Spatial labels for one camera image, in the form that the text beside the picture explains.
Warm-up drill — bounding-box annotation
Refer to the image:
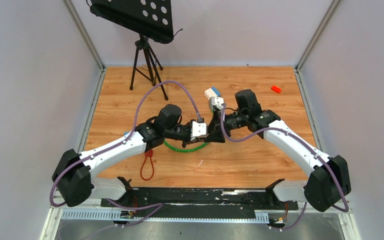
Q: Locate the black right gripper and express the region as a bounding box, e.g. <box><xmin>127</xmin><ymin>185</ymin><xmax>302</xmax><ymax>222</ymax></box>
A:
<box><xmin>204</xmin><ymin>110</ymin><xmax>248</xmax><ymax>143</ymax></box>

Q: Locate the green cable lock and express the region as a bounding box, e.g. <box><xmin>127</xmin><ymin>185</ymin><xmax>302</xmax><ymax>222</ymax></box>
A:
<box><xmin>164</xmin><ymin>141</ymin><xmax>209</xmax><ymax>153</ymax></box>

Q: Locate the red cable lock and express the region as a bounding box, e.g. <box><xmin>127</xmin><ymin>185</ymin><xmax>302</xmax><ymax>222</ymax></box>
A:
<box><xmin>139</xmin><ymin>149</ymin><xmax>155</xmax><ymax>181</ymax></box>

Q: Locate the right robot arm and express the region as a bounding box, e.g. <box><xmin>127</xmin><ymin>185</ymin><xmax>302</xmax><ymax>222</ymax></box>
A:
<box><xmin>204</xmin><ymin>87</ymin><xmax>352</xmax><ymax>213</ymax></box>

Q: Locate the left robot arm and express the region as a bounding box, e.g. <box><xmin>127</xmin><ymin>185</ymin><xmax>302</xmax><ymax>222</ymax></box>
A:
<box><xmin>49</xmin><ymin>104</ymin><xmax>207</xmax><ymax>207</ymax></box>

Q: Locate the white and blue toy brick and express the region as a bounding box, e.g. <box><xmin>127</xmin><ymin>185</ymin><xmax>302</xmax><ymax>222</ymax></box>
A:
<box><xmin>204</xmin><ymin>86</ymin><xmax>221</xmax><ymax>100</ymax></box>

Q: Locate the small red brick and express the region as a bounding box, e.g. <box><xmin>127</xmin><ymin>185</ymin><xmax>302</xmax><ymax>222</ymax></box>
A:
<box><xmin>270</xmin><ymin>85</ymin><xmax>282</xmax><ymax>94</ymax></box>

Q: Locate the black tripod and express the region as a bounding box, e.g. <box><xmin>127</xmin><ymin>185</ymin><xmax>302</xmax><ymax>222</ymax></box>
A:
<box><xmin>129</xmin><ymin>34</ymin><xmax>164</xmax><ymax>91</ymax></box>

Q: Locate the black perforated stand tray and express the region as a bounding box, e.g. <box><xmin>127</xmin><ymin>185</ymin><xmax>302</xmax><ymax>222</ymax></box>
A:
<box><xmin>88</xmin><ymin>0</ymin><xmax>176</xmax><ymax>44</ymax></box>

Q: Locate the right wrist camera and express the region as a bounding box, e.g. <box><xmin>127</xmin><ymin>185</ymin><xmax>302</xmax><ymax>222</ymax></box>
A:
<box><xmin>209</xmin><ymin>96</ymin><xmax>225</xmax><ymax>112</ymax></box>

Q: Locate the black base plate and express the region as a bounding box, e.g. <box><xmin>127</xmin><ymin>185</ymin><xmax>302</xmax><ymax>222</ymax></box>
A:
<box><xmin>116</xmin><ymin>187</ymin><xmax>299</xmax><ymax>218</ymax></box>

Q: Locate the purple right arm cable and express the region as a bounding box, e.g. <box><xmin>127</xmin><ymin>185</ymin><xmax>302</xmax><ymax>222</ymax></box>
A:
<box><xmin>220</xmin><ymin>103</ymin><xmax>350</xmax><ymax>232</ymax></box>

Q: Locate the white slotted cable duct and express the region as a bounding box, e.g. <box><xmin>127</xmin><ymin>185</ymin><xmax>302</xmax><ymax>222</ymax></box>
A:
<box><xmin>60</xmin><ymin>209</ymin><xmax>270</xmax><ymax>224</ymax></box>

